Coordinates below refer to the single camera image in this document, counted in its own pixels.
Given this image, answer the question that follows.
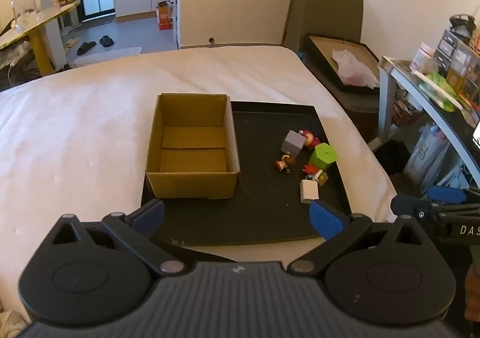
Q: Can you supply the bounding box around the yellow table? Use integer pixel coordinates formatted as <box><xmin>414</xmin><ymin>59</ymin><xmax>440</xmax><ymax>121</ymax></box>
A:
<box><xmin>0</xmin><ymin>0</ymin><xmax>81</xmax><ymax>76</ymax></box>

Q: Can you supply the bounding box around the black flat box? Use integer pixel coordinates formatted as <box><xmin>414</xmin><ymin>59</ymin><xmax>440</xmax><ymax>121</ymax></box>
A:
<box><xmin>303</xmin><ymin>33</ymin><xmax>381</xmax><ymax>95</ymax></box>

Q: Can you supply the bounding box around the green hexagonal container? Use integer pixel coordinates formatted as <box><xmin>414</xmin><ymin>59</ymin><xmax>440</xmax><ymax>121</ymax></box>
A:
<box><xmin>310</xmin><ymin>143</ymin><xmax>338</xmax><ymax>171</ymax></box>

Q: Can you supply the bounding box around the large cardboard sheet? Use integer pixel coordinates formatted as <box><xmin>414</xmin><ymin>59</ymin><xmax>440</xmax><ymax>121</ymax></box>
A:
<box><xmin>281</xmin><ymin>0</ymin><xmax>364</xmax><ymax>57</ymax></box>

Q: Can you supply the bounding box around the clear plastic bag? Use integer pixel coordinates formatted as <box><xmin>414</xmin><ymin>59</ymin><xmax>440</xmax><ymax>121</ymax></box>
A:
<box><xmin>403</xmin><ymin>122</ymin><xmax>451</xmax><ymax>185</ymax></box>

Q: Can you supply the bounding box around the grey cube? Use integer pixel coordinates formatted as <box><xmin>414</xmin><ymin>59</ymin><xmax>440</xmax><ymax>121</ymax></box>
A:
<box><xmin>282</xmin><ymin>130</ymin><xmax>306</xmax><ymax>155</ymax></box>

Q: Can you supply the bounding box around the brown cardboard box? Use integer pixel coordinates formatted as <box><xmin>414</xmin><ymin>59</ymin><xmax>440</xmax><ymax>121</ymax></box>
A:
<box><xmin>144</xmin><ymin>93</ymin><xmax>241</xmax><ymax>200</ymax></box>

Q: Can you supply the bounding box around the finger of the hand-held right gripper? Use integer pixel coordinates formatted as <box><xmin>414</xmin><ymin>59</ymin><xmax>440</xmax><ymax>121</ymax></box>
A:
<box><xmin>427</xmin><ymin>185</ymin><xmax>480</xmax><ymax>207</ymax></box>
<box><xmin>390</xmin><ymin>195</ymin><xmax>444</xmax><ymax>219</ymax></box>

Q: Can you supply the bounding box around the orange box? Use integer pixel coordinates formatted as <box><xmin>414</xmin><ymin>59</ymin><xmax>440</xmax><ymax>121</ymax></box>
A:
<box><xmin>156</xmin><ymin>1</ymin><xmax>173</xmax><ymax>31</ymax></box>

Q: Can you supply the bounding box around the clear plastic water jug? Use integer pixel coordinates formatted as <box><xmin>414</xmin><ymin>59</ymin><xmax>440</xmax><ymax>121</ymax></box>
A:
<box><xmin>10</xmin><ymin>0</ymin><xmax>40</xmax><ymax>33</ymax></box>

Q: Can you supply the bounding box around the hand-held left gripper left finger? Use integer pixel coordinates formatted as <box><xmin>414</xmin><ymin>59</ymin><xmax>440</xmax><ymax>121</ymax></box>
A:
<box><xmin>49</xmin><ymin>199</ymin><xmax>186</xmax><ymax>279</ymax></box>

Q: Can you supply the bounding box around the white side table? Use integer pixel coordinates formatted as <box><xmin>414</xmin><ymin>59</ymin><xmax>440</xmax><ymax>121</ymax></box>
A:
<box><xmin>378</xmin><ymin>56</ymin><xmax>480</xmax><ymax>181</ymax></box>

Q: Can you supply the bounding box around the white plastic bag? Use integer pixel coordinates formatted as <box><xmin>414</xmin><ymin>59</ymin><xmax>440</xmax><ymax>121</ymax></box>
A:
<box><xmin>331</xmin><ymin>49</ymin><xmax>380</xmax><ymax>89</ymax></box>

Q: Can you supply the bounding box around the green packet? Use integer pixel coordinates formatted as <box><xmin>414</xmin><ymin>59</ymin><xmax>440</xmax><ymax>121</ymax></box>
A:
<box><xmin>418</xmin><ymin>73</ymin><xmax>464</xmax><ymax>111</ymax></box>

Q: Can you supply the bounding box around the small drawer organiser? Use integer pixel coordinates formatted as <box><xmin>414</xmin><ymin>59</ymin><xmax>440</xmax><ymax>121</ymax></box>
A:
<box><xmin>437</xmin><ymin>28</ymin><xmax>473</xmax><ymax>68</ymax></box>

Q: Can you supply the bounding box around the white floor mat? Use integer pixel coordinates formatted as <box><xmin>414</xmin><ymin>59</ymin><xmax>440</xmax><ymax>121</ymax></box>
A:
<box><xmin>73</xmin><ymin>47</ymin><xmax>143</xmax><ymax>68</ymax></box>

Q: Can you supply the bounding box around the white jar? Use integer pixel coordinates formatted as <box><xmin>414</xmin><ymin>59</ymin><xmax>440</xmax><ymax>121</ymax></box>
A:
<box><xmin>409</xmin><ymin>42</ymin><xmax>436</xmax><ymax>72</ymax></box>

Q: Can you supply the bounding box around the pink figure toy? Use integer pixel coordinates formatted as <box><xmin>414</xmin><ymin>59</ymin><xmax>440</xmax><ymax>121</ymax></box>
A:
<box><xmin>299</xmin><ymin>130</ymin><xmax>320</xmax><ymax>150</ymax></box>

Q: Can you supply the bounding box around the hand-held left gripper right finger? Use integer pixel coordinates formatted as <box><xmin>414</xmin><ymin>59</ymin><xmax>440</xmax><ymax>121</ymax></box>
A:
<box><xmin>288</xmin><ymin>200</ymin><xmax>428</xmax><ymax>276</ymax></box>

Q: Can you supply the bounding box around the small brown-haired figure toy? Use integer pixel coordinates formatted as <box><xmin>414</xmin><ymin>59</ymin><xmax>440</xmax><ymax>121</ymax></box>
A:
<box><xmin>275</xmin><ymin>154</ymin><xmax>297</xmax><ymax>174</ymax></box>

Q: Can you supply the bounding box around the white block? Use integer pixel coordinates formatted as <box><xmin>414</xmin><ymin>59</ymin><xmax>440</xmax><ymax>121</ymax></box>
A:
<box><xmin>299</xmin><ymin>180</ymin><xmax>320</xmax><ymax>204</ymax></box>

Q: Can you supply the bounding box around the black tray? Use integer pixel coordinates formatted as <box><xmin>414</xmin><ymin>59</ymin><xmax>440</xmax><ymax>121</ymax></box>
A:
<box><xmin>140</xmin><ymin>100</ymin><xmax>353</xmax><ymax>246</ymax></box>

